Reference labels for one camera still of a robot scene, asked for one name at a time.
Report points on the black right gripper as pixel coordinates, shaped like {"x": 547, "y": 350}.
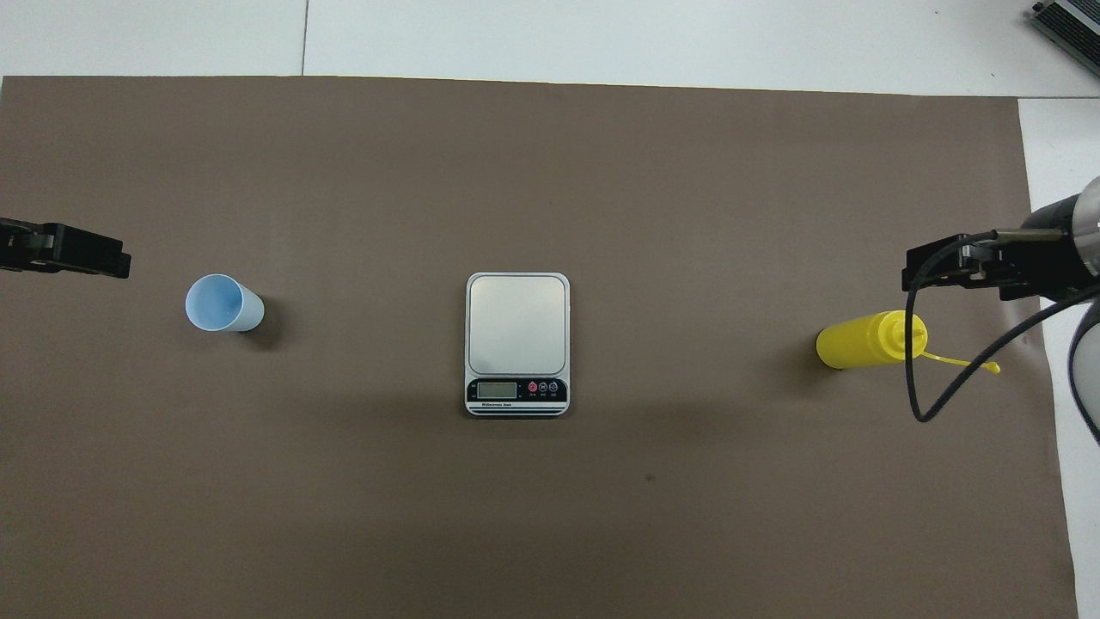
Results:
{"x": 1053, "y": 254}

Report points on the yellow squeeze bottle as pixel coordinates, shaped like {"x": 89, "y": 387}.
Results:
{"x": 859, "y": 341}

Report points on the light blue plastic cup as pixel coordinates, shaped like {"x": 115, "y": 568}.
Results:
{"x": 219, "y": 303}

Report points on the silver digital kitchen scale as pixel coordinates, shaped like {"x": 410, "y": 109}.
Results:
{"x": 516, "y": 322}

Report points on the grey finned metal device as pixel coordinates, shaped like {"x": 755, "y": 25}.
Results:
{"x": 1074, "y": 26}

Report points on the brown paper table mat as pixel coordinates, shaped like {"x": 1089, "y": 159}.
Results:
{"x": 344, "y": 481}

